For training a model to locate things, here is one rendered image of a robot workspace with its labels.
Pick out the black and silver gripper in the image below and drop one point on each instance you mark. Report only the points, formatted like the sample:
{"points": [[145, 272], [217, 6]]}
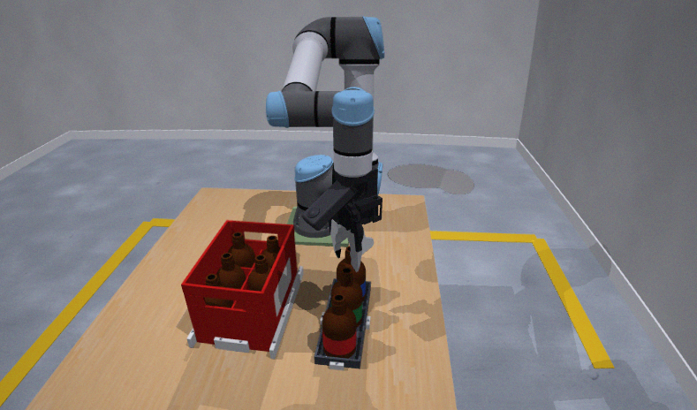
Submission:
{"points": [[362, 208]]}

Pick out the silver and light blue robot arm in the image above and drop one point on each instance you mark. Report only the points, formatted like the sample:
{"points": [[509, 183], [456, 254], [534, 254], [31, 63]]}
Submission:
{"points": [[358, 44]]}

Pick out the red plastic crate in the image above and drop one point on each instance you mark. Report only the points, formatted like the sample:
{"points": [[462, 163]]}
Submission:
{"points": [[254, 316]]}

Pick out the brown bottle with blue label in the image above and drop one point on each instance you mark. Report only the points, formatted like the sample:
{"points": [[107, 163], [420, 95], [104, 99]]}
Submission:
{"points": [[360, 276]]}

